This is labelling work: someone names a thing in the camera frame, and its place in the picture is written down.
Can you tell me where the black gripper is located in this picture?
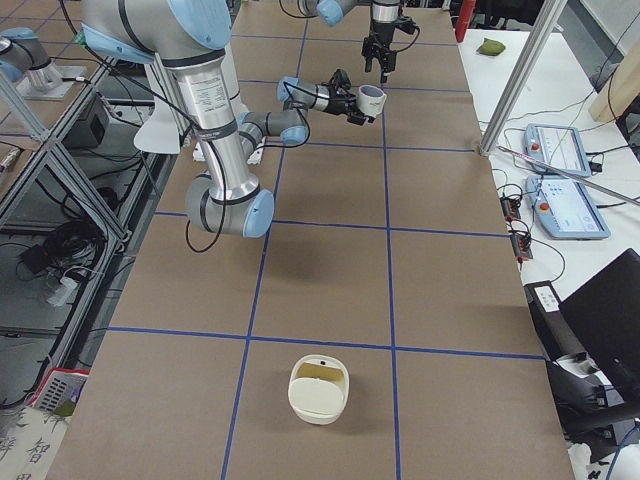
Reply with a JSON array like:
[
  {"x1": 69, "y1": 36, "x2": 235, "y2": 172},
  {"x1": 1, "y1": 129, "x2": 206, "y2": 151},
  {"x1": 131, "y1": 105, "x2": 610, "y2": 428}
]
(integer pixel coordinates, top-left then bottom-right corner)
[
  {"x1": 327, "y1": 69, "x2": 376, "y2": 125},
  {"x1": 362, "y1": 20, "x2": 416, "y2": 83}
]

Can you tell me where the white ribbed mug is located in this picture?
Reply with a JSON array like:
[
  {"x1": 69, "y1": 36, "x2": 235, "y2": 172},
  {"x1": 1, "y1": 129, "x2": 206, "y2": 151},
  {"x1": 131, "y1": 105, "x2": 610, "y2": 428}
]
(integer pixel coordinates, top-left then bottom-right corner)
[{"x1": 356, "y1": 85, "x2": 387, "y2": 118}]

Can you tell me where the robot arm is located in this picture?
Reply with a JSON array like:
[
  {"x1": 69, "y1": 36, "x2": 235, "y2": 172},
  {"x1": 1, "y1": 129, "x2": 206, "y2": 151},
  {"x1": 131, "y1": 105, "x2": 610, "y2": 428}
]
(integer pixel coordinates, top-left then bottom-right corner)
[
  {"x1": 278, "y1": 0, "x2": 420, "y2": 84},
  {"x1": 82, "y1": 1, "x2": 386, "y2": 238}
]

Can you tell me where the green bean bag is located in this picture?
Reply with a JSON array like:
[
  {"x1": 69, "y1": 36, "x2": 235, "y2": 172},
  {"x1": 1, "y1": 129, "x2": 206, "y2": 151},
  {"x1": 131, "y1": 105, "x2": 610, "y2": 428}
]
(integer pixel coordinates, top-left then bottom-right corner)
[{"x1": 476, "y1": 38, "x2": 506, "y2": 57}]

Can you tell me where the far orange terminal block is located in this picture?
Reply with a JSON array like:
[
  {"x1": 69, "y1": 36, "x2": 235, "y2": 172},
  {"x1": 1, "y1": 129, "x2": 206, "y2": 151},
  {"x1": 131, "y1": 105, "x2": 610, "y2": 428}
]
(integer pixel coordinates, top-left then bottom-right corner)
[{"x1": 500, "y1": 196, "x2": 521, "y2": 221}]

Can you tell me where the orange terminal block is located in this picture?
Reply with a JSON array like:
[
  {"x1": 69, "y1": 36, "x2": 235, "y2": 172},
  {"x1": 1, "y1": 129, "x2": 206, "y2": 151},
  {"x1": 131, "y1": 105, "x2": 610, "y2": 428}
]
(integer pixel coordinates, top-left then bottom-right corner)
[
  {"x1": 510, "y1": 231, "x2": 533, "y2": 263},
  {"x1": 500, "y1": 196, "x2": 521, "y2": 221}
]

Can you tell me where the far teach pendant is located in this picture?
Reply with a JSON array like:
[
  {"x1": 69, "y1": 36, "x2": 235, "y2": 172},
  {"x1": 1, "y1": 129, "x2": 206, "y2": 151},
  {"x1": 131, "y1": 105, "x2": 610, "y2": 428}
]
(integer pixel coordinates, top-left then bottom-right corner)
[{"x1": 524, "y1": 123, "x2": 591, "y2": 177}]

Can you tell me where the teach pendant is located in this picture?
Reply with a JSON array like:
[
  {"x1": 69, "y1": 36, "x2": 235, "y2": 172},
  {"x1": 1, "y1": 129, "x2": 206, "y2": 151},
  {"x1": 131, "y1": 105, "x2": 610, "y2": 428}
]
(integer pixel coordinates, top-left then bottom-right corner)
[
  {"x1": 524, "y1": 123, "x2": 591, "y2": 177},
  {"x1": 525, "y1": 175, "x2": 611, "y2": 240}
]

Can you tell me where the near orange terminal block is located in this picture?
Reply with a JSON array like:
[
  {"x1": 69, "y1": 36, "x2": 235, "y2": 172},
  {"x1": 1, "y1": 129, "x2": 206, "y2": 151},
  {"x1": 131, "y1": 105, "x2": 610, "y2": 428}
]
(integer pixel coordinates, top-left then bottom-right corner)
[{"x1": 510, "y1": 231, "x2": 533, "y2": 263}]

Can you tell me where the near teach pendant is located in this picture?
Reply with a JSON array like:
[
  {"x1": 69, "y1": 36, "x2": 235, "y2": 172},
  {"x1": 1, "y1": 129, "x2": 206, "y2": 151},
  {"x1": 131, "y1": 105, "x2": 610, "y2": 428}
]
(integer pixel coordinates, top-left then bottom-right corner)
[{"x1": 525, "y1": 175, "x2": 611, "y2": 240}]

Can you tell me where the cream lidded bin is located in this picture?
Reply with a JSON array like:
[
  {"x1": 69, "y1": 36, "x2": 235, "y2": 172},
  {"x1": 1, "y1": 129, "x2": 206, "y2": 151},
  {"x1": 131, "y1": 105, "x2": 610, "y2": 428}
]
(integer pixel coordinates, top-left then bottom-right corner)
[{"x1": 287, "y1": 354, "x2": 350, "y2": 426}]

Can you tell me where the black laptop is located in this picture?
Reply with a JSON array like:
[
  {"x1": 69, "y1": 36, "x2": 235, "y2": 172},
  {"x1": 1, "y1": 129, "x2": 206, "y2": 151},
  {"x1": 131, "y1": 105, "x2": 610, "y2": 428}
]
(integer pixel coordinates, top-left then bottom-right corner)
[{"x1": 560, "y1": 248, "x2": 639, "y2": 400}]

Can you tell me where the white plastic basket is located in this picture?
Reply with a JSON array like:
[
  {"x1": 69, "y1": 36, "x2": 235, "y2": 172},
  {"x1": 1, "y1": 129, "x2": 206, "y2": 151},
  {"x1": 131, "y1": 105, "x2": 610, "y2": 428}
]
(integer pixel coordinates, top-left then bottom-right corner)
[{"x1": 27, "y1": 367, "x2": 89, "y2": 412}]

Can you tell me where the aluminium frame post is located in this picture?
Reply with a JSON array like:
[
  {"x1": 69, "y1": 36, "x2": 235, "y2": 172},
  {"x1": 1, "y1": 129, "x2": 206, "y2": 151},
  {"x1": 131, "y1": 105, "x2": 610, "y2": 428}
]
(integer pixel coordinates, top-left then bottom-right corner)
[{"x1": 479, "y1": 0, "x2": 567, "y2": 157}]

